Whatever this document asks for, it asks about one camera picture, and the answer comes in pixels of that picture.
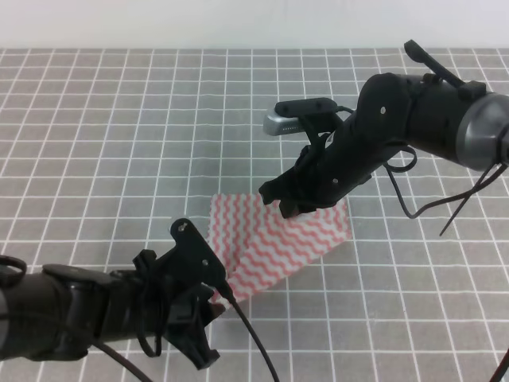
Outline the pink wavy striped towel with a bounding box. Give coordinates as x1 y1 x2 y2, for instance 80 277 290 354
208 194 352 302

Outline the black left camera cable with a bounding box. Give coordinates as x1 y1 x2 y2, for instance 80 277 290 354
95 278 282 382

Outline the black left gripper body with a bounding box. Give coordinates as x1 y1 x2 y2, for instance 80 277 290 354
133 249 204 346

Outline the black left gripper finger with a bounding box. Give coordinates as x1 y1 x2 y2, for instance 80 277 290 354
198 284 225 326
166 322 220 368

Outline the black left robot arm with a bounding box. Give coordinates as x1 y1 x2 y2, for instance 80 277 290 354
1 250 224 370

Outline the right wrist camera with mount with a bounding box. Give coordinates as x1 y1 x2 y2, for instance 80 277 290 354
262 98 343 145

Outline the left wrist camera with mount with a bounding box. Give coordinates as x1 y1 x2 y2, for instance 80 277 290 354
169 218 226 288

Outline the grey grid tablecloth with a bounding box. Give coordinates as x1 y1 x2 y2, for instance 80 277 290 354
1 49 508 381

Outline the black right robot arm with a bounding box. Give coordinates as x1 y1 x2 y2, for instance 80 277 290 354
259 41 508 218

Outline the black right camera cable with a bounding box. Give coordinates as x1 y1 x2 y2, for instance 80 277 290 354
336 105 509 382

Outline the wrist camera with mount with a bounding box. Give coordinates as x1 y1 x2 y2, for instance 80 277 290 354
169 218 226 288
262 98 343 145

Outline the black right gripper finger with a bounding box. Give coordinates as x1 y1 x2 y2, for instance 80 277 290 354
280 200 314 218
258 174 293 205

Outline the black camera cable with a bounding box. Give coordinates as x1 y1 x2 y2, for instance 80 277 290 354
336 105 509 382
95 278 282 382

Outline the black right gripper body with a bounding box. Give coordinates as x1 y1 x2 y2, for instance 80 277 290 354
284 145 370 211

